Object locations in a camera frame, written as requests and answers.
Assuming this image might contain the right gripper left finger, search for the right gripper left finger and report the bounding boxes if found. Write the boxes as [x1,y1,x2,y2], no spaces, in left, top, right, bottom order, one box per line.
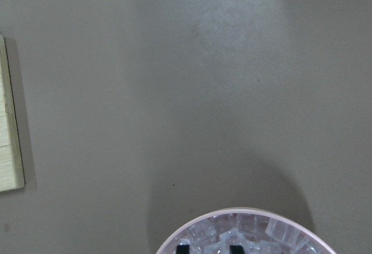
[176,245,189,254]

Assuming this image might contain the bamboo cutting board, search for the bamboo cutting board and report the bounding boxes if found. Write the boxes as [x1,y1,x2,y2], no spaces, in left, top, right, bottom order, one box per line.
[1,36,25,192]

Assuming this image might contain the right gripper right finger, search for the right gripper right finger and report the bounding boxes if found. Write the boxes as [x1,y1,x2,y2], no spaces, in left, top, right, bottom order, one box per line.
[230,245,243,254]

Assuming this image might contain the pink bowl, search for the pink bowl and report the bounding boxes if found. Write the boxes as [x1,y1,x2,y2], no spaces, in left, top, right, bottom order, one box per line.
[158,208,335,253]

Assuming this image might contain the pile of ice cubes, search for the pile of ice cubes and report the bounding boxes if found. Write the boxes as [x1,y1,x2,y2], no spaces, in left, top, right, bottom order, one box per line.
[173,213,323,254]

